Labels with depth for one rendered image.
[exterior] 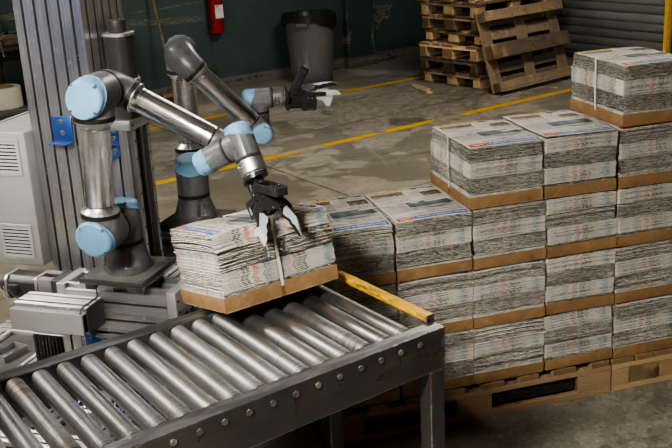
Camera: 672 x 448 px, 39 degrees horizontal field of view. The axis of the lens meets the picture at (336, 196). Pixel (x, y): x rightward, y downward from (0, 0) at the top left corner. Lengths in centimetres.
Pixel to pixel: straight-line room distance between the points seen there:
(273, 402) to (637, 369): 201
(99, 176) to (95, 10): 60
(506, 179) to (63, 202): 153
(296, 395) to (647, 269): 186
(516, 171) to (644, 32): 762
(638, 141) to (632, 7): 741
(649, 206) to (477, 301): 75
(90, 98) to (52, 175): 61
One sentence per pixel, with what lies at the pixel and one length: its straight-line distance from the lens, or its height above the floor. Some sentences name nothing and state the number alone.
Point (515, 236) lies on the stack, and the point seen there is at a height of 71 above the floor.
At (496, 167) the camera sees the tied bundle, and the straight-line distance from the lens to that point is 335.
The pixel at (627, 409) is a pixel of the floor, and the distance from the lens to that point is 383.
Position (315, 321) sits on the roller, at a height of 79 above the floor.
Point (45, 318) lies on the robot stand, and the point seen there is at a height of 71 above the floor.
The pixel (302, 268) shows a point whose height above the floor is 90.
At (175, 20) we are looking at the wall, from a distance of 1013.
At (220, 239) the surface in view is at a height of 104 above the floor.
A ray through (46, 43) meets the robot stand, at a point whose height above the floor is 151.
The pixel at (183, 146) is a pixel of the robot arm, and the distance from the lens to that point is 351.
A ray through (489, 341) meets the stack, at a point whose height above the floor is 31.
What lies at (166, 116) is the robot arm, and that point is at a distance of 282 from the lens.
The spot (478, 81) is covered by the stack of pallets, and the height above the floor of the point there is 9.
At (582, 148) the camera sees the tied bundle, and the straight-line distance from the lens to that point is 350.
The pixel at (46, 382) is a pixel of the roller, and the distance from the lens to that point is 248.
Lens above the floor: 190
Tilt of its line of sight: 17 degrees down
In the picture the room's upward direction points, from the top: 3 degrees counter-clockwise
